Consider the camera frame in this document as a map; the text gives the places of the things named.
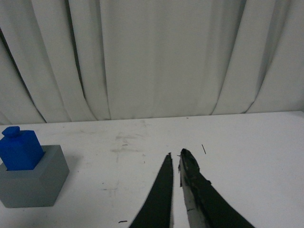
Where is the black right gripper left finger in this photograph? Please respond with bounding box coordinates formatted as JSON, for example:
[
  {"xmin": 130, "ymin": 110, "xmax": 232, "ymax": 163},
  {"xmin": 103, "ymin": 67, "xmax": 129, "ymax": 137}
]
[{"xmin": 129, "ymin": 153, "xmax": 174, "ymax": 228}]

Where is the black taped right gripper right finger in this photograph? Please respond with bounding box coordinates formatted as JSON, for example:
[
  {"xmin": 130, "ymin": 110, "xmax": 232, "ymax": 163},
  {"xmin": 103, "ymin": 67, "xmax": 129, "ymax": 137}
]
[{"xmin": 179, "ymin": 149, "xmax": 253, "ymax": 228}]

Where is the blue block with knob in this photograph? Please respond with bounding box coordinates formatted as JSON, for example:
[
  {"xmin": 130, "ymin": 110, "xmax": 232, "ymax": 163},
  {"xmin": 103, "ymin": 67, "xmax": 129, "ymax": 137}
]
[{"xmin": 0, "ymin": 126, "xmax": 44, "ymax": 171}]

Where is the gray cube base with hole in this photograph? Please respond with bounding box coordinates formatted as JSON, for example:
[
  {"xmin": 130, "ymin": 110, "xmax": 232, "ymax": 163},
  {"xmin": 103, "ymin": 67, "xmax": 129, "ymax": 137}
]
[{"xmin": 0, "ymin": 145, "xmax": 69, "ymax": 208}]

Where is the white pleated curtain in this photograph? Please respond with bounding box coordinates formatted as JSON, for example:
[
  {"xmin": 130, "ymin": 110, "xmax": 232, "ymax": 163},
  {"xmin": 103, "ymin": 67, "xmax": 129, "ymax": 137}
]
[{"xmin": 0, "ymin": 0, "xmax": 304, "ymax": 125}]

